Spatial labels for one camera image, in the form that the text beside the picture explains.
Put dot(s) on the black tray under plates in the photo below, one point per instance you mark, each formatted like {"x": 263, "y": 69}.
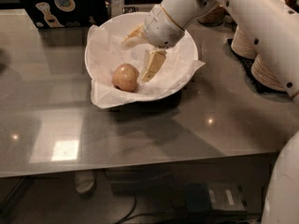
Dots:
{"x": 256, "y": 85}

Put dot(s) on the white paper liner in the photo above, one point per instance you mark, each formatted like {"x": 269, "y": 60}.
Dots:
{"x": 109, "y": 56}

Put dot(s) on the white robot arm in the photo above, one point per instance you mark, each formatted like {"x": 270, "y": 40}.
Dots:
{"x": 272, "y": 29}

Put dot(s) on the glass jar with grains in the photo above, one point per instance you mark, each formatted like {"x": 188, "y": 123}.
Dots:
{"x": 214, "y": 17}

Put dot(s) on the lower stack of paper plates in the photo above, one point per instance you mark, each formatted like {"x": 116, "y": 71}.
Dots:
{"x": 262, "y": 73}

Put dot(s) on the tall stack of paper plates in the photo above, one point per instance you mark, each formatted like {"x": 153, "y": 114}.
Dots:
{"x": 241, "y": 45}

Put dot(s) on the black laptop with stickers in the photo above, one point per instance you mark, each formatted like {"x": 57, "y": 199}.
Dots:
{"x": 52, "y": 14}

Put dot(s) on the black box under table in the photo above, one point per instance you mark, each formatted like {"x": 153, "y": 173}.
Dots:
{"x": 214, "y": 196}

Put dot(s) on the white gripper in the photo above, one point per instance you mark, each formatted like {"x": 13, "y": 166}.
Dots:
{"x": 163, "y": 28}

